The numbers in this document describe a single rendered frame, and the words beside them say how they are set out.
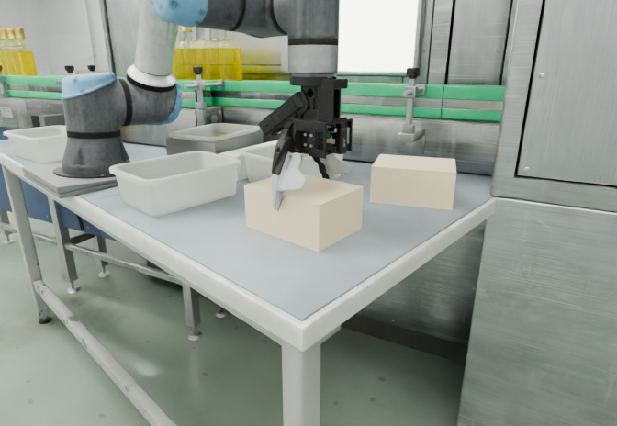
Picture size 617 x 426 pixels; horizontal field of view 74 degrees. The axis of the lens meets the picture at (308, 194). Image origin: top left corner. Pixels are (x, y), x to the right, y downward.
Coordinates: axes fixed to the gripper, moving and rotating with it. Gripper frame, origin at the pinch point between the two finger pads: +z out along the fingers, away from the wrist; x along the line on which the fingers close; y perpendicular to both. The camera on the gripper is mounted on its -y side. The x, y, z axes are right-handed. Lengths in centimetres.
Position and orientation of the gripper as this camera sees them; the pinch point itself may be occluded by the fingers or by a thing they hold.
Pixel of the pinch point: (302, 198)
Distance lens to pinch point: 69.2
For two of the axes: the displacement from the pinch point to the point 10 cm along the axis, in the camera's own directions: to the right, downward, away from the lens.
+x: 6.3, -2.4, 7.4
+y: 7.7, 2.0, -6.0
